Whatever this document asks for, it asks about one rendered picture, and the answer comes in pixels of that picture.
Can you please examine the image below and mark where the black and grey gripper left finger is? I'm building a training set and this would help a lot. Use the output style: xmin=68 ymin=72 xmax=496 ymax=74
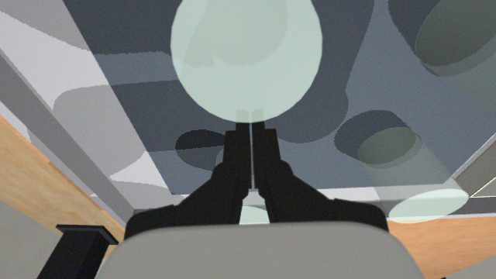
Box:
xmin=123 ymin=122 xmax=252 ymax=241

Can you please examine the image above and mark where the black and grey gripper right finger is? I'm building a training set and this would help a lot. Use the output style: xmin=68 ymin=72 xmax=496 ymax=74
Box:
xmin=252 ymin=121 xmax=389 ymax=232

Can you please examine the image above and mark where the clear glass jar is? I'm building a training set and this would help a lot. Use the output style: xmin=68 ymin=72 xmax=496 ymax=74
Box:
xmin=415 ymin=0 xmax=496 ymax=116
xmin=170 ymin=0 xmax=322 ymax=123
xmin=358 ymin=127 xmax=469 ymax=224
xmin=215 ymin=144 xmax=270 ymax=224

